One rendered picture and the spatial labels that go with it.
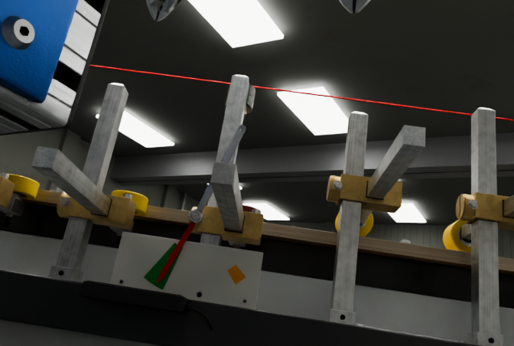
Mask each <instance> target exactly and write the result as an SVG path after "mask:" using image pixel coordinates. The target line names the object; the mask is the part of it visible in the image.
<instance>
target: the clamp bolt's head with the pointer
mask: <svg viewBox="0 0 514 346"><path fill-rule="evenodd" d="M200 218H201V213H200V212H199V211H197V210H195V211H193V212H191V219H192V220H199V219H200ZM202 222H203V220H202V221H201V222H200V223H202ZM200 223H199V224H200ZM195 225H196V224H195V223H193V222H190V224H189V226H188V228H187V229H186V231H185V232H184V235H183V236H182V237H181V239H180V241H179V243H178V244H177V246H176V247H175V249H174V251H173V253H172V254H171V256H170V258H169V259H168V261H167V262H166V264H165V266H164V268H163V269H162V271H161V273H160V275H159V278H158V283H159V282H160V281H161V280H162V279H163V278H164V277H165V276H166V274H167V272H168V270H169V269H170V268H171V265H172V264H173V262H174V261H175V259H176V257H177V255H178V254H179V252H180V251H181V248H182V247H183V245H184V244H185V242H186V240H187V238H188V237H189V236H190V233H191V232H192V230H193V229H194V227H195Z"/></svg>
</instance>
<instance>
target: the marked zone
mask: <svg viewBox="0 0 514 346"><path fill-rule="evenodd" d="M176 246H177V244H176V243H174V244H173V245H172V246H171V248H170V249H169V250H168V251H167V252H166V253H165V254H164V255H163V256H162V258H160V259H159V261H157V263H156V264H155V265H154V266H153V267H152V268H151V269H150V271H149V272H148V273H147V274H146V275H145V276H144V278H145V279H147V280H148V281H149V282H150V283H151V284H153V285H154V286H157V287H158V288H159V289H164V287H165V285H166V283H167V281H168V278H169V276H170V274H171V272H172V270H173V268H174V265H175V263H176V262H177V259H178V257H179V256H180V254H181V251H182V249H183V247H182V248H181V251H180V252H179V254H178V255H177V257H176V259H175V261H174V262H173V264H172V265H171V268H170V269H169V270H168V272H167V274H166V276H165V277H164V278H163V279H162V280H161V281H160V282H159V283H158V278H159V275H160V273H161V271H162V269H163V268H164V266H165V264H166V262H167V261H168V259H169V258H170V256H171V254H172V253H173V251H174V249H175V247H176Z"/></svg>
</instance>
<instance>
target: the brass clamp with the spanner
mask: <svg viewBox="0 0 514 346"><path fill-rule="evenodd" d="M243 214H244V219H243V224H242V232H236V231H231V230H226V229H225V227H224V224H223V220H222V217H221V215H220V210H219V208H218V207H210V206H205V208H204V209H203V215H204V219H203V222H202V223H200V224H196V225H195V227H194V229H193V230H192V232H191V233H195V234H199V235H200V236H201V234H202V233H208V234H213V235H219V236H221V238H222V240H228V241H233V242H238V243H247V244H253V245H260V241H261V236H262V226H263V217H264V215H263V214H257V213H252V212H246V211H243Z"/></svg>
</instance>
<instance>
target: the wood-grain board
mask: <svg viewBox="0 0 514 346"><path fill-rule="evenodd" d="M61 194H62V193H61V192H56V191H45V190H40V189H38V191H37V195H36V198H35V199H33V200H28V199H21V201H22V202H26V203H32V204H41V205H47V206H52V207H56V206H57V202H58V199H59V196H60V195H61ZM189 213H190V211H182V210H176V209H170V208H165V207H156V206H150V205H147V209H146V212H145V214H144V215H140V216H138V215H135V216H134V218H135V219H139V220H149V221H155V222H160V223H166V224H176V225H181V226H186V227H188V221H189ZM261 237H263V238H269V239H274V240H283V241H289V242H295V243H304V244H310V245H315V246H325V247H330V248H336V247H337V233H333V232H327V231H322V230H312V229H307V228H301V227H291V226H286V225H281V224H270V223H265V222H263V226H262V236H261ZM357 252H361V253H371V254H376V255H382V256H392V257H397V258H403V259H408V260H417V261H423V262H429V263H438V264H444V265H449V266H459V267H464V268H470V269H471V253H469V252H464V251H458V250H448V249H442V248H437V247H432V246H422V245H416V244H410V243H401V242H395V241H390V240H380V239H375V238H369V237H359V241H358V250H357ZM498 263H499V273H505V274H511V275H514V259H510V258H505V257H500V256H498Z"/></svg>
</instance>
